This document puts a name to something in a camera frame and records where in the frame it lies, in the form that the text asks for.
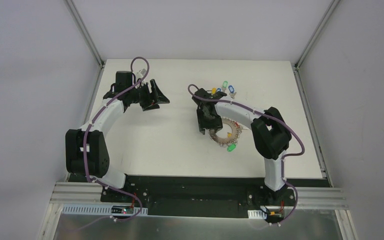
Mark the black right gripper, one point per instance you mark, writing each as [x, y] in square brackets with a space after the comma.
[207, 120]

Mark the loose green key tag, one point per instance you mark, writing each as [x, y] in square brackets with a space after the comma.
[224, 85]

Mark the green key tag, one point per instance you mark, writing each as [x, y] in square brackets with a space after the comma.
[224, 85]
[231, 147]

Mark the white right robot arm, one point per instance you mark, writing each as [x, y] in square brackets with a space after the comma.
[271, 138]

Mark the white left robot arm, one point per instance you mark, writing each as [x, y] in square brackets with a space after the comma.
[86, 151]

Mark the loose blue key tag right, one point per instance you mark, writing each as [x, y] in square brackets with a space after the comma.
[231, 89]

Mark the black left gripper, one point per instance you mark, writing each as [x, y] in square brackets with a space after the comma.
[150, 98]

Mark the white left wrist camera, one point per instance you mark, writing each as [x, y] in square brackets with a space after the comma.
[140, 74]

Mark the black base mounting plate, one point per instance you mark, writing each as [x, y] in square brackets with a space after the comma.
[210, 209]

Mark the silver metal ring disc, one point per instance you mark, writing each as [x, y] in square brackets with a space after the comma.
[228, 135]

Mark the aluminium frame rail front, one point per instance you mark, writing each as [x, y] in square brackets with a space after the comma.
[322, 198]

